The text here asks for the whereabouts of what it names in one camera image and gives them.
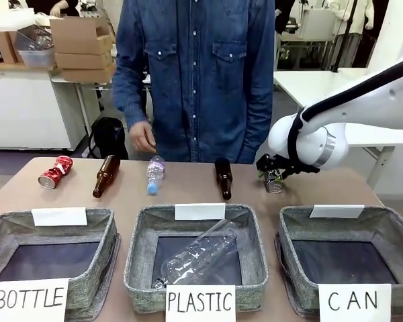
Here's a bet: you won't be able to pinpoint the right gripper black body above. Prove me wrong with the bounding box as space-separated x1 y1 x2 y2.
256 153 302 178

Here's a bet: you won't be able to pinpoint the silver green crushed can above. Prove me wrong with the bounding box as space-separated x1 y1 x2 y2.
265 169 285 195

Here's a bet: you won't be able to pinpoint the person's right forearm denim sleeve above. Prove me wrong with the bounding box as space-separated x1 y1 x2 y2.
112 75 152 127

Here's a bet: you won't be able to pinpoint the person's left forearm denim sleeve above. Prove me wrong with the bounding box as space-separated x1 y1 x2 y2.
244 83 275 164

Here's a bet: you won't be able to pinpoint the grey fabric basket can label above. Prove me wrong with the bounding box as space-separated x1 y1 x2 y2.
274 205 403 319

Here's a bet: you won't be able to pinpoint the grey fabric basket plastic label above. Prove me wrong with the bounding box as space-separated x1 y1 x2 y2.
123 203 269 315

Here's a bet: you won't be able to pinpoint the white paper label CAN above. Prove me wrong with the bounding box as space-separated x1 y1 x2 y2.
317 283 393 322

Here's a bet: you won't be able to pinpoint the red crushed can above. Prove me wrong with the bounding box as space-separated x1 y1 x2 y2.
37 156 74 189

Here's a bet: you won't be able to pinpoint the grey fabric basket bottle label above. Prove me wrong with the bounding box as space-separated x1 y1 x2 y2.
0 207 122 322

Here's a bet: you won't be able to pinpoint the person's right hand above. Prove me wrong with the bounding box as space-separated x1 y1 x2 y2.
129 120 158 152

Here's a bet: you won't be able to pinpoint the dark brown glass bottle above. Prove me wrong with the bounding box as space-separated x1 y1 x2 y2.
214 157 233 201

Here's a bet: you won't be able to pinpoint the blank white card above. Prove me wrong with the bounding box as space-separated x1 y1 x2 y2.
174 203 226 221
32 207 88 227
309 204 365 219

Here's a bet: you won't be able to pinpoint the white background table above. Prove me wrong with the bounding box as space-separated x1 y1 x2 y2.
273 68 360 111

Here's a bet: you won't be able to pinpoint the white table with metal legs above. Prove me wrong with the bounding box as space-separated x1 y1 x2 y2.
335 66 403 196

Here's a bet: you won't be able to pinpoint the large clear plastic bottle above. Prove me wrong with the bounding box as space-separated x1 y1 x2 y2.
151 219 239 290

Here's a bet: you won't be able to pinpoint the small plastic bottle blue cap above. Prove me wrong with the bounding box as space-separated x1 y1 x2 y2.
146 155 166 196

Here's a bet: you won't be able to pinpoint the person's denim shirt torso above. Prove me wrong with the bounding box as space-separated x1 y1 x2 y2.
112 0 276 164

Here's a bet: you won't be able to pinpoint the white paper label PLASTIC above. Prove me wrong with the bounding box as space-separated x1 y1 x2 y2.
165 284 237 322

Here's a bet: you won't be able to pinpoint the white machine box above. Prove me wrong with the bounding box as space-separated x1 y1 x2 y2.
300 7 339 42

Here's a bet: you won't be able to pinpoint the black tripod pole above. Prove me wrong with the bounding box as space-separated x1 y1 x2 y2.
330 0 357 72

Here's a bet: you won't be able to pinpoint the black backpack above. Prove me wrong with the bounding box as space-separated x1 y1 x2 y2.
87 116 129 160

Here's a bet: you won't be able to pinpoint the background person white clothes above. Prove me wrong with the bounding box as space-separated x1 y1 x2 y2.
331 0 374 70

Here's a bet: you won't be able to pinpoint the flat closed cardboard box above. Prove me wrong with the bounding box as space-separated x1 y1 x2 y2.
54 49 114 70
59 66 117 84

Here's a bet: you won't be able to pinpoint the open cardboard box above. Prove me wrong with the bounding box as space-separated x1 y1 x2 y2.
49 15 114 55

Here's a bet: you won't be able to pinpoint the white cabinet desk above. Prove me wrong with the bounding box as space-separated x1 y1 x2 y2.
0 62 81 150

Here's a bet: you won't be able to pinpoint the clear plastic container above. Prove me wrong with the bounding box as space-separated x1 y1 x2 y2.
14 28 57 68

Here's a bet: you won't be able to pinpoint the white paper label BOTTLE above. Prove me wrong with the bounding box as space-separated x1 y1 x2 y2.
0 277 71 322

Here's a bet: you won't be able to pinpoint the small upright cardboard box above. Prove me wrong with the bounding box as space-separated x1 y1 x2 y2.
0 30 20 64

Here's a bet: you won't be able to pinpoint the black cable on robot arm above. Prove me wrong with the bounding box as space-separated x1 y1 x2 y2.
287 62 403 175

